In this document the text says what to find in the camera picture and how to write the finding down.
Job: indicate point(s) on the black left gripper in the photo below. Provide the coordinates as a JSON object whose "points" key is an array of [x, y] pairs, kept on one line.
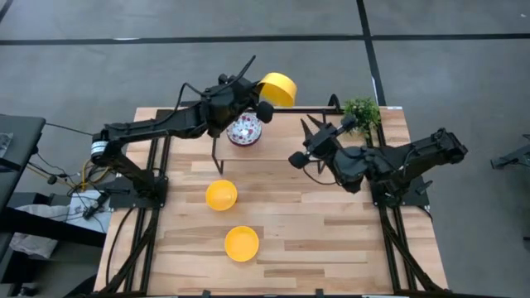
{"points": [[242, 97]]}

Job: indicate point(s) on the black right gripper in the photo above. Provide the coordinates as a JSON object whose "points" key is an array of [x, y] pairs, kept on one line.
{"points": [[323, 147]]}

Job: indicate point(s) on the yellow mini bowl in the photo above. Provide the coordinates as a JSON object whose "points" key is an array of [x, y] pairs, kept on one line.
{"points": [[241, 243], [279, 89], [221, 195]]}

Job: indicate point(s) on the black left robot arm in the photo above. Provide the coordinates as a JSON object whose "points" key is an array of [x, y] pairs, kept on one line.
{"points": [[145, 126]]}

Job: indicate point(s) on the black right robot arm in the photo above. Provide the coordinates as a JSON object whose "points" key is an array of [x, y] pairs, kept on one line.
{"points": [[414, 157]]}

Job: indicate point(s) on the wooden shelf with black legs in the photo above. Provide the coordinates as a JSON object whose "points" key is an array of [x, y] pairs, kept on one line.
{"points": [[285, 140]]}

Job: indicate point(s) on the green potted plant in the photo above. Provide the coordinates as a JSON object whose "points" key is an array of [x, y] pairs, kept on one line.
{"points": [[366, 109]]}

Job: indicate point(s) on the black table clamp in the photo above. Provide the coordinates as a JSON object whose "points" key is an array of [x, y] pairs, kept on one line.
{"points": [[319, 292], [205, 293]]}

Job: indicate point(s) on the grey chair base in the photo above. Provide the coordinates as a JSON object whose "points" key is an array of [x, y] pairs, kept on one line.
{"points": [[513, 157]]}

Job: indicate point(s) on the white cloth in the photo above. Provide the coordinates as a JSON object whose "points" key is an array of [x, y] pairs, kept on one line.
{"points": [[76, 200]]}

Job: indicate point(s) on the black desk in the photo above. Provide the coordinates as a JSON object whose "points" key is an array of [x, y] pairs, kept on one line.
{"points": [[20, 136]]}

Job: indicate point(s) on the dark low table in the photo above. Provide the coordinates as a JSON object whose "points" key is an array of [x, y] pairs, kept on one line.
{"points": [[25, 225]]}

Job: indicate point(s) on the grey cloth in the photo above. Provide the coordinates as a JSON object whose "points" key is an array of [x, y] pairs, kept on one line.
{"points": [[33, 245]]}

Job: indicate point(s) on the black hook bracket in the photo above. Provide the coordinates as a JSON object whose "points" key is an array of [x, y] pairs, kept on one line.
{"points": [[333, 101]]}

